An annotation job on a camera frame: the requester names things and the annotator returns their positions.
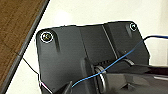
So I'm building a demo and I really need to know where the thin black cable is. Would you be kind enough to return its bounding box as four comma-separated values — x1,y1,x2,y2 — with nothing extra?
21,57,51,93

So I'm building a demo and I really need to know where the blue cable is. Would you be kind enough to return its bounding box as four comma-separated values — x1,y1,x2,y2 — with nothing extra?
70,34,168,89

